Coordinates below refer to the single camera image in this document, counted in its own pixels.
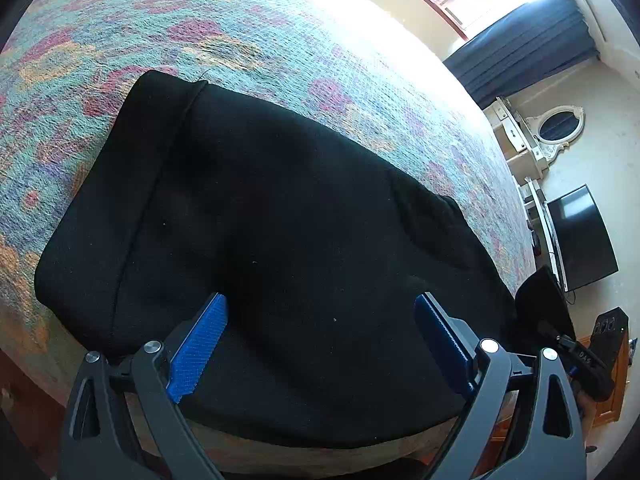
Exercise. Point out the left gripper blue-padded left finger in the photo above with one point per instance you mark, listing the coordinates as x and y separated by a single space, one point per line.
98 437

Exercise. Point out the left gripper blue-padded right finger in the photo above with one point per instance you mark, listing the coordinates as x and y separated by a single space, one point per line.
544 440

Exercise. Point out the black pant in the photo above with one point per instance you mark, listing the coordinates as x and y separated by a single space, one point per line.
319 246

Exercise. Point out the right hand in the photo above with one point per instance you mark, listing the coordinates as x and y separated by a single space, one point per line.
587 409

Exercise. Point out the black speaker box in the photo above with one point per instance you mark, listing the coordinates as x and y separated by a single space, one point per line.
609 333

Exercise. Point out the black flat television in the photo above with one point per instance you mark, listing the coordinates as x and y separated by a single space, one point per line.
586 251

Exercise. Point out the white tv stand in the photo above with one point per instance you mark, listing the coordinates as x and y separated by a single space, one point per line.
540 221

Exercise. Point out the cream dresser cabinet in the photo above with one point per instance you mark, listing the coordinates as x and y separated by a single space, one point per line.
521 151

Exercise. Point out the white ornate oval mirror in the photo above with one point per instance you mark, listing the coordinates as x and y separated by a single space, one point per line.
557 128

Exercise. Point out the dark blue curtain lower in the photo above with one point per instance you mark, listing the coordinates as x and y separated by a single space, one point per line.
535 41

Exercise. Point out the floral woven bedspread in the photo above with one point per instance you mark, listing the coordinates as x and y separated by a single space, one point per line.
69 65

